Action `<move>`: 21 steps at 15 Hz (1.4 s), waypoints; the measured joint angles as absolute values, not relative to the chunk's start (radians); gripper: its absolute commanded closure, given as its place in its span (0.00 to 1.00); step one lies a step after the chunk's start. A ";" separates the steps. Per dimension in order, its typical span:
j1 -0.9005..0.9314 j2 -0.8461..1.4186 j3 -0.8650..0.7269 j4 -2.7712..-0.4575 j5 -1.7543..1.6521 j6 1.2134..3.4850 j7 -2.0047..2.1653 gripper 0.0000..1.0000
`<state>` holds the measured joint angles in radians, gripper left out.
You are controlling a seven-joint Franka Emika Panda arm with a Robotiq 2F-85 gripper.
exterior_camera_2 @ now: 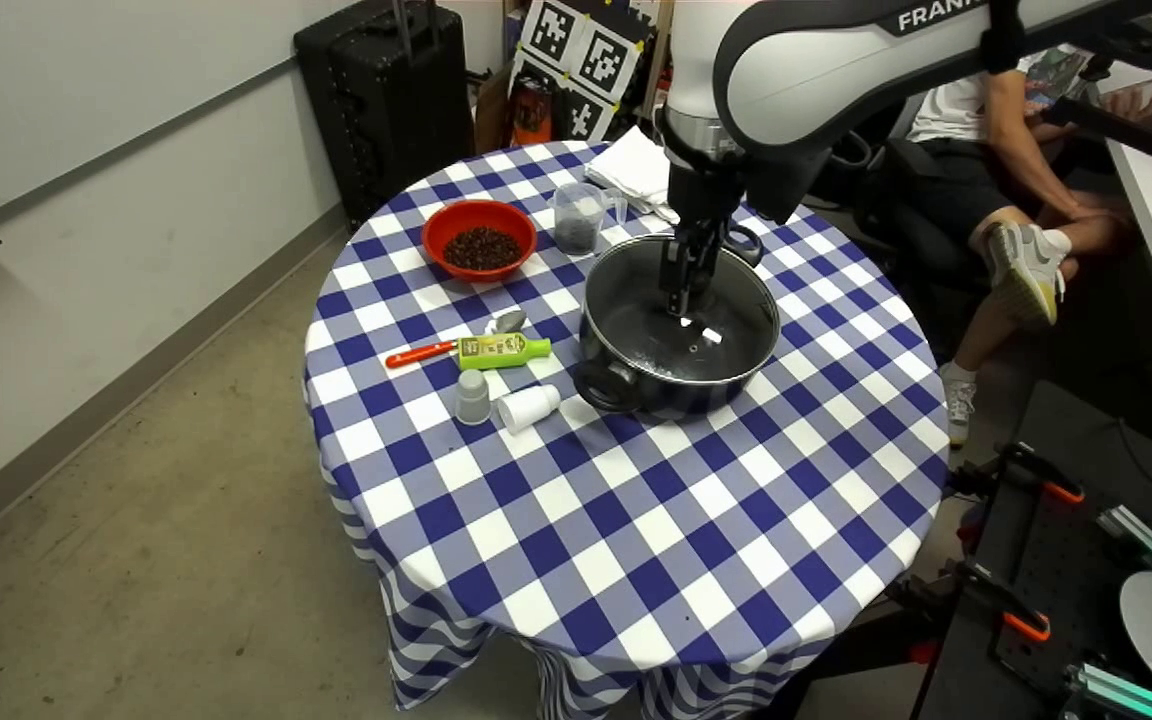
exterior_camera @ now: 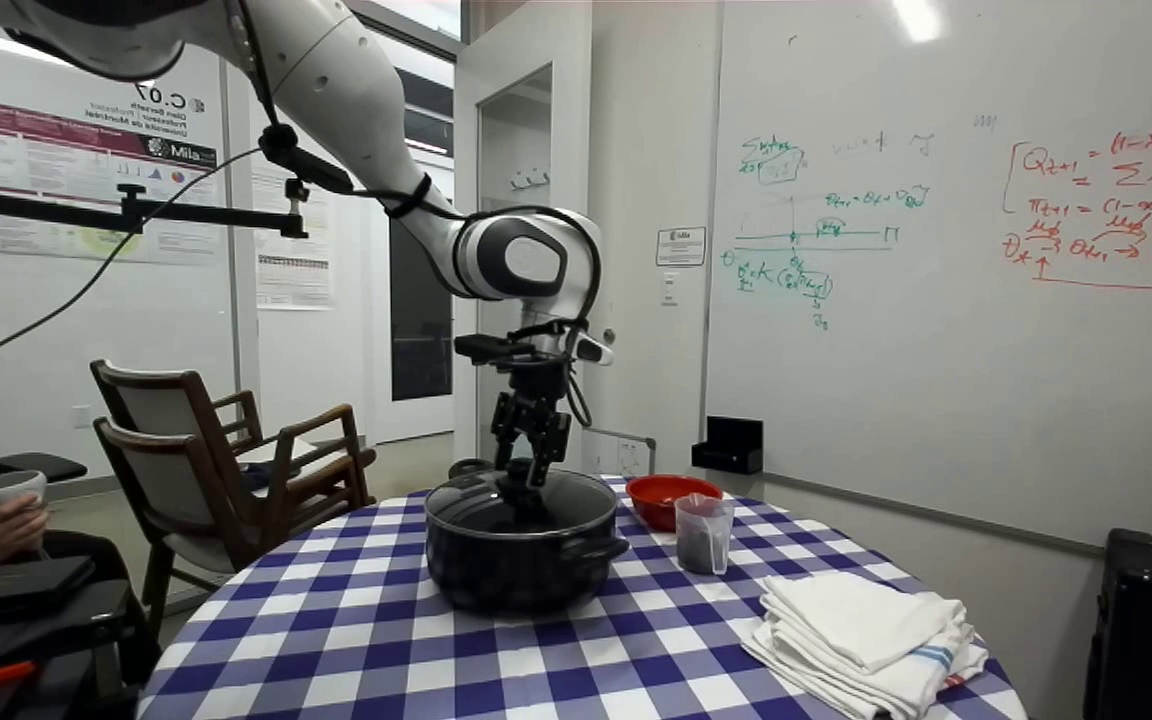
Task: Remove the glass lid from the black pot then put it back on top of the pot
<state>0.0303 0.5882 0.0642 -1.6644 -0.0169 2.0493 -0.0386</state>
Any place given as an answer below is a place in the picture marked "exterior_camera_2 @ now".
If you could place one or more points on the dark brown beans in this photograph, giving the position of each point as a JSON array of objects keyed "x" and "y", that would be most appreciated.
[{"x": 483, "y": 249}]

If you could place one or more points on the green tube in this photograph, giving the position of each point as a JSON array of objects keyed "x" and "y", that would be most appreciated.
[{"x": 502, "y": 355}]

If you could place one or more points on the orange object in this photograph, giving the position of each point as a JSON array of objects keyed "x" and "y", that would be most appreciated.
[{"x": 528, "y": 120}]

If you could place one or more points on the black white tag board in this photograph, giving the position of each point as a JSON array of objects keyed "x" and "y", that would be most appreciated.
[{"x": 581, "y": 54}]

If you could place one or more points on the blue white checkered tablecloth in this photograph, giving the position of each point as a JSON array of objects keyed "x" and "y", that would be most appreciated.
[{"x": 631, "y": 535}]

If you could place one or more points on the black speaker box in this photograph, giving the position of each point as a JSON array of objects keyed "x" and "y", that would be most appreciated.
[{"x": 382, "y": 105}]

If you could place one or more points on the white sneaker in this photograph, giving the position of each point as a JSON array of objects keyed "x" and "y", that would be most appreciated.
[{"x": 960, "y": 396}]

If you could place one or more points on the clear glass jar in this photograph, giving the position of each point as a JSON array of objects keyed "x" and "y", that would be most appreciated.
[{"x": 576, "y": 222}]

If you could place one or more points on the grey yellow sneaker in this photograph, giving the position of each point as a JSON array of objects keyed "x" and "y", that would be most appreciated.
[{"x": 1027, "y": 275}]

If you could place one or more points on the teal light bar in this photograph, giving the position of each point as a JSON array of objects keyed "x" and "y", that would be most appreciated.
[
  {"x": 1119, "y": 688},
  {"x": 1141, "y": 539}
]

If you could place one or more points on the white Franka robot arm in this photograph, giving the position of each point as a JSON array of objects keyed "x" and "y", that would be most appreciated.
[{"x": 790, "y": 62}]

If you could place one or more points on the orange black clamp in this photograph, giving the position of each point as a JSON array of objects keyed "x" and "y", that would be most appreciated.
[
  {"x": 1023, "y": 474},
  {"x": 1010, "y": 607}
]

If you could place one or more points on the glass lid with black knob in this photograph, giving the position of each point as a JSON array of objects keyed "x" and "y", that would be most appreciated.
[{"x": 631, "y": 325}]

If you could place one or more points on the red plastic bowl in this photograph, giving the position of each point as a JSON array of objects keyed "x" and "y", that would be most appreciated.
[{"x": 434, "y": 247}]

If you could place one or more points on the small white cup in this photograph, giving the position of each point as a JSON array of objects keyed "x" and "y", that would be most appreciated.
[{"x": 525, "y": 406}]

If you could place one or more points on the white folded towel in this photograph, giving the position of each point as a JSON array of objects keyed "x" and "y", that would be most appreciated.
[{"x": 631, "y": 167}]

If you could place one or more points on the person in white shirt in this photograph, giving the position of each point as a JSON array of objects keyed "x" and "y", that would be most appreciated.
[{"x": 1023, "y": 162}]

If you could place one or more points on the black side table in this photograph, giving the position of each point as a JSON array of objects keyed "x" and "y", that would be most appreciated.
[{"x": 1081, "y": 535}]

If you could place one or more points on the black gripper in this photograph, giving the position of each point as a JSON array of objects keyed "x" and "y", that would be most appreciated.
[{"x": 707, "y": 203}]

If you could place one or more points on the black cooking pot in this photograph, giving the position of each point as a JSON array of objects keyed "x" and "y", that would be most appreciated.
[{"x": 640, "y": 402}]

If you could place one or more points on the small grey white bottle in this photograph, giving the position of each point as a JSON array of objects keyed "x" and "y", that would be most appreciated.
[{"x": 468, "y": 402}]

